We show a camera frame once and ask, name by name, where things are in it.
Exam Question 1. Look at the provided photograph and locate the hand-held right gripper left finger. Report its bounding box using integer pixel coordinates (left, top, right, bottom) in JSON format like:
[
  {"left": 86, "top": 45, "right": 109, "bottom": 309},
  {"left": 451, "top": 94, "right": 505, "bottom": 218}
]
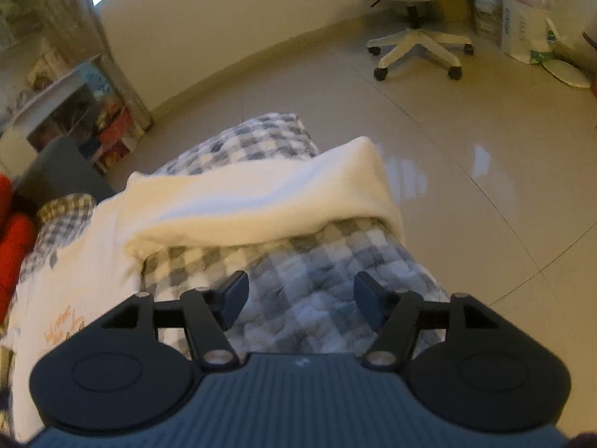
[{"left": 100, "top": 271, "right": 249, "bottom": 370}]

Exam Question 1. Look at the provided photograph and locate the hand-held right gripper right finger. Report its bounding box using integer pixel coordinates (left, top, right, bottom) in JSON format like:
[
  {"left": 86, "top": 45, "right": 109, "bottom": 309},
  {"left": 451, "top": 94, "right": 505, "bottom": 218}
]
[{"left": 354, "top": 271, "right": 502, "bottom": 373}]

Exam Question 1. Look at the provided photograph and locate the cream white printed T-shirt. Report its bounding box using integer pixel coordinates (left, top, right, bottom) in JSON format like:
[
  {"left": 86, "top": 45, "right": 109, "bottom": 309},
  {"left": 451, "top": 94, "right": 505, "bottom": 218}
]
[{"left": 8, "top": 136, "right": 406, "bottom": 446}]

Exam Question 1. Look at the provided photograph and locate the grey white checkered blanket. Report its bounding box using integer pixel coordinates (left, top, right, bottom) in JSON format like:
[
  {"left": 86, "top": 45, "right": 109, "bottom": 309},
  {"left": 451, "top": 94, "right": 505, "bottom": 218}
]
[{"left": 9, "top": 112, "right": 452, "bottom": 367}]

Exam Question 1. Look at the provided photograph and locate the row of colourful books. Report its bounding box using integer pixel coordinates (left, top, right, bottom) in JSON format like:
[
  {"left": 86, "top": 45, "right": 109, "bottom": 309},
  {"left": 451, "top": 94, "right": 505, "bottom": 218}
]
[{"left": 77, "top": 103, "right": 136, "bottom": 171}]

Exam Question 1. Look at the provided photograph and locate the dark grey sofa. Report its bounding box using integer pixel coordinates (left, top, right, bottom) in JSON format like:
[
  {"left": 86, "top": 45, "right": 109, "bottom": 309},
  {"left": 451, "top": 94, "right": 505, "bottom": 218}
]
[{"left": 16, "top": 136, "right": 117, "bottom": 206}]

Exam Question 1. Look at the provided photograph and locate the white office chair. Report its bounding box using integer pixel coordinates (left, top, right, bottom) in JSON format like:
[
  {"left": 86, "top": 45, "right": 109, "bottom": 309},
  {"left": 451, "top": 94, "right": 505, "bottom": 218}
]
[{"left": 337, "top": 0, "right": 475, "bottom": 82}]

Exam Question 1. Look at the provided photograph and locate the white side table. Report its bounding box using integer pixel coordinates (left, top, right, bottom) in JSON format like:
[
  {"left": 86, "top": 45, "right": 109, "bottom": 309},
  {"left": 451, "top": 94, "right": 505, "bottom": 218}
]
[{"left": 0, "top": 56, "right": 141, "bottom": 173}]

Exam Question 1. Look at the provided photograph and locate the white oval flat object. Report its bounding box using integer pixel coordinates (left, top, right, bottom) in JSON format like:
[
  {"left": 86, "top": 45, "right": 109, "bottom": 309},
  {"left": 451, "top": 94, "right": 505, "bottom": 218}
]
[{"left": 543, "top": 58, "right": 593, "bottom": 89}]

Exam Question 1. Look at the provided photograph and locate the clear plastic storage bin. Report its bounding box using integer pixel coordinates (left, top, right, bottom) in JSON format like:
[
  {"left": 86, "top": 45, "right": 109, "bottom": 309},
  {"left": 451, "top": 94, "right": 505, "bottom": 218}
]
[{"left": 471, "top": 0, "right": 504, "bottom": 47}]

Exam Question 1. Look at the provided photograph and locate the white paper bag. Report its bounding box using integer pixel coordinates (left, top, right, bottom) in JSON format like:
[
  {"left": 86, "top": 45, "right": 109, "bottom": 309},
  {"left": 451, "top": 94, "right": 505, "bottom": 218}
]
[{"left": 501, "top": 0, "right": 560, "bottom": 63}]

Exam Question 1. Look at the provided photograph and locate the patterned grey curtain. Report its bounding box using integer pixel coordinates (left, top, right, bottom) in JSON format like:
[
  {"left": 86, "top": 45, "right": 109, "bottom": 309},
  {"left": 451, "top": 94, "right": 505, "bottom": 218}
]
[{"left": 9, "top": 0, "right": 154, "bottom": 131}]

